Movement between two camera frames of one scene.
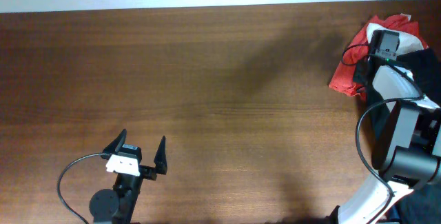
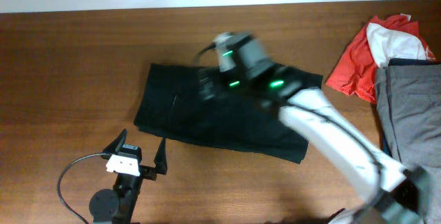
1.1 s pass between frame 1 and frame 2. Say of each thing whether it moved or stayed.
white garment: stayed
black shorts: moved
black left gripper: stayed
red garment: stayed
